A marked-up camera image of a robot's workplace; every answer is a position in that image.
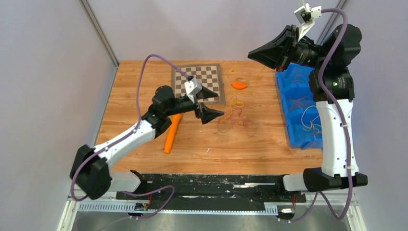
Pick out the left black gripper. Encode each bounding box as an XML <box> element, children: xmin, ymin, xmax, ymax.
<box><xmin>165</xmin><ymin>85</ymin><xmax>224</xmax><ymax>124</ymax></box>

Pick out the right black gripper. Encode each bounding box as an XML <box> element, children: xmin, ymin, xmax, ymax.
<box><xmin>247</xmin><ymin>24</ymin><xmax>328</xmax><ymax>72</ymax></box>

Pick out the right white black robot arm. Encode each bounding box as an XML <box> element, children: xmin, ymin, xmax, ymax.
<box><xmin>248</xmin><ymin>24</ymin><xmax>368</xmax><ymax>201</ymax></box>

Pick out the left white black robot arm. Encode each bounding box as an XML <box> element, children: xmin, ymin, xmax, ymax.
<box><xmin>70</xmin><ymin>85</ymin><xmax>224</xmax><ymax>200</ymax></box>

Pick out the wooden chessboard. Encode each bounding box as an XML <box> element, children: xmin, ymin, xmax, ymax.
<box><xmin>171</xmin><ymin>64</ymin><xmax>225</xmax><ymax>105</ymax></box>

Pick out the orange carrot toy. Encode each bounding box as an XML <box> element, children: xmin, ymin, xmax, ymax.
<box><xmin>164</xmin><ymin>114</ymin><xmax>183</xmax><ymax>154</ymax></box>

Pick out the orange curved plastic piece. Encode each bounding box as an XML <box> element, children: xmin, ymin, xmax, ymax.
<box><xmin>231</xmin><ymin>81</ymin><xmax>247</xmax><ymax>90</ymax></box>

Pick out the blue three-compartment bin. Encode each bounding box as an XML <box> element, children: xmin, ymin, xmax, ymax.
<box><xmin>276</xmin><ymin>64</ymin><xmax>323</xmax><ymax>150</ymax></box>

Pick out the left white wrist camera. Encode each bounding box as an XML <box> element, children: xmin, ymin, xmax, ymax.
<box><xmin>184</xmin><ymin>78</ymin><xmax>202</xmax><ymax>103</ymax></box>

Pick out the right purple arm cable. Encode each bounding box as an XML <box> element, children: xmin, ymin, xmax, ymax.
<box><xmin>276</xmin><ymin>8</ymin><xmax>354</xmax><ymax>223</ymax></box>

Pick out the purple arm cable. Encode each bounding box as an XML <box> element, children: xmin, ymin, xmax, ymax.
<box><xmin>70</xmin><ymin>54</ymin><xmax>193</xmax><ymax>220</ymax></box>
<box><xmin>276</xmin><ymin>8</ymin><xmax>354</xmax><ymax>223</ymax></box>

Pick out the right corner aluminium post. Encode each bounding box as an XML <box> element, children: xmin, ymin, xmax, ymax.
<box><xmin>305</xmin><ymin>0</ymin><xmax>350</xmax><ymax>45</ymax></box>

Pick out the corner aluminium post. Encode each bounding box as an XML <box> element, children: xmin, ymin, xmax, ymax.
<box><xmin>305</xmin><ymin>0</ymin><xmax>350</xmax><ymax>45</ymax></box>
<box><xmin>78</xmin><ymin>0</ymin><xmax>119</xmax><ymax>69</ymax></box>

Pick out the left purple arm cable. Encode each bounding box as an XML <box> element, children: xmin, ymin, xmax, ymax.
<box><xmin>70</xmin><ymin>54</ymin><xmax>193</xmax><ymax>220</ymax></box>

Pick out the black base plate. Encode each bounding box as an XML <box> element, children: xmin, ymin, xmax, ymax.
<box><xmin>134</xmin><ymin>173</ymin><xmax>306</xmax><ymax>211</ymax></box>

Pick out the left corner aluminium post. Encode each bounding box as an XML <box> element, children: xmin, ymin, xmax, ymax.
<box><xmin>78</xmin><ymin>0</ymin><xmax>119</xmax><ymax>69</ymax></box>

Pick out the aluminium frame rail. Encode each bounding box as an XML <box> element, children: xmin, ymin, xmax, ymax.
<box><xmin>58</xmin><ymin>182</ymin><xmax>347</xmax><ymax>231</ymax></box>

